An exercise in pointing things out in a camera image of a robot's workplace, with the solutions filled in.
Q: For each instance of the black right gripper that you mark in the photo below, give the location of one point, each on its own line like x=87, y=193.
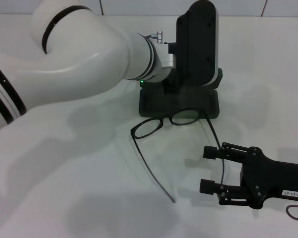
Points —
x=275, y=178

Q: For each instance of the black glasses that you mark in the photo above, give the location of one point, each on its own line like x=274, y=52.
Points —
x=167, y=119

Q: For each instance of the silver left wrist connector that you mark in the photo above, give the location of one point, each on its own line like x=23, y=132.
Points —
x=159, y=36

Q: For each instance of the green glasses case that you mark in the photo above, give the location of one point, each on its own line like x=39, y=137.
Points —
x=164, y=106

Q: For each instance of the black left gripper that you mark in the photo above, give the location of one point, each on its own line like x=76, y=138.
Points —
x=173, y=85

